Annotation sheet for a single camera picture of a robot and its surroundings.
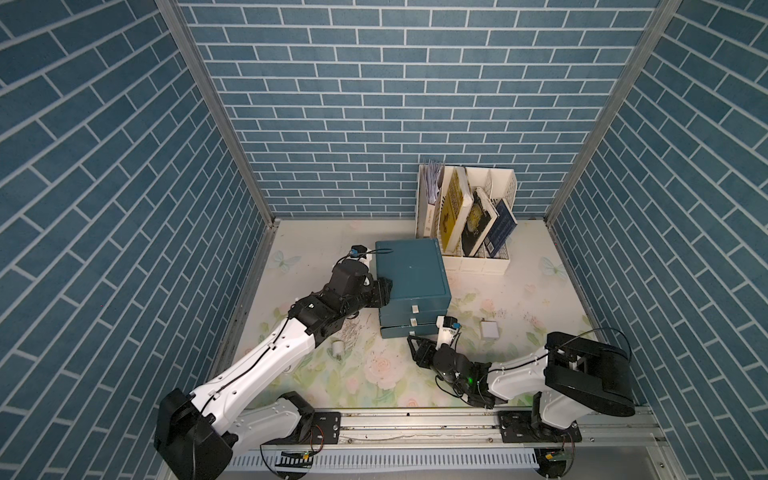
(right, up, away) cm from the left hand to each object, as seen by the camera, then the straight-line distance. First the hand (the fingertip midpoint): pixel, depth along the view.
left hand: (392, 285), depth 76 cm
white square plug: (+30, -16, +16) cm, 38 cm away
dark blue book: (+38, +16, +25) cm, 48 cm away
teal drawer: (+6, -5, -1) cm, 8 cm away
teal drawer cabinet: (+7, -1, -1) cm, 8 cm away
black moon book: (+29, +19, +23) cm, 42 cm away
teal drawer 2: (+3, -15, +10) cm, 18 cm away
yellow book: (+21, +23, +23) cm, 39 cm away
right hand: (+5, -17, +6) cm, 19 cm away
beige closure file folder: (+10, +17, +11) cm, 23 cm away
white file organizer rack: (+37, +32, +28) cm, 56 cm away
